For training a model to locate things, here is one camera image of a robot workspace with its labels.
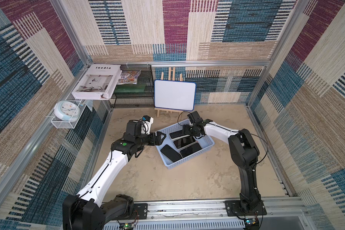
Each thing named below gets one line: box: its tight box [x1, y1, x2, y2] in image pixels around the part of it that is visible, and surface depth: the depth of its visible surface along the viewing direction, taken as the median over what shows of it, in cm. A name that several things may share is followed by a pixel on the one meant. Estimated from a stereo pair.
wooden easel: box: [154, 67, 184, 120], surface depth 101 cm
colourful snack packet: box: [116, 69, 142, 85], surface depth 85 cm
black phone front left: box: [160, 144, 183, 163], surface depth 96 cm
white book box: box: [71, 64, 123, 101], surface depth 76 cm
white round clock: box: [53, 100, 81, 123], surface depth 67 cm
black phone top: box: [169, 129, 191, 141], surface depth 101 cm
